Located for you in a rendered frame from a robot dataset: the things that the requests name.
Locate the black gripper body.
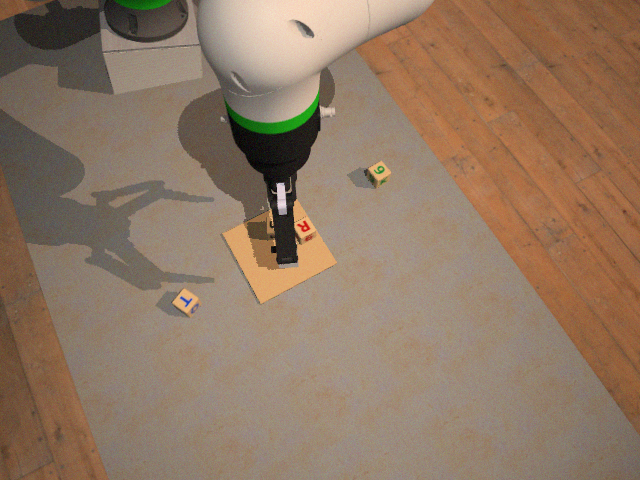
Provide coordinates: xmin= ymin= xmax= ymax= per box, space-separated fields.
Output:
xmin=245 ymin=148 xmax=311 ymax=193

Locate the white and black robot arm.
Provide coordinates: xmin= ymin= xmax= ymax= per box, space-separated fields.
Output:
xmin=104 ymin=0 xmax=434 ymax=164

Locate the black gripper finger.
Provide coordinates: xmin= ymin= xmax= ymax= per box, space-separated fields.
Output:
xmin=263 ymin=171 xmax=299 ymax=269

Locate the tan square mat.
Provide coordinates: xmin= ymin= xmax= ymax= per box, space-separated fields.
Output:
xmin=222 ymin=209 xmax=337 ymax=304

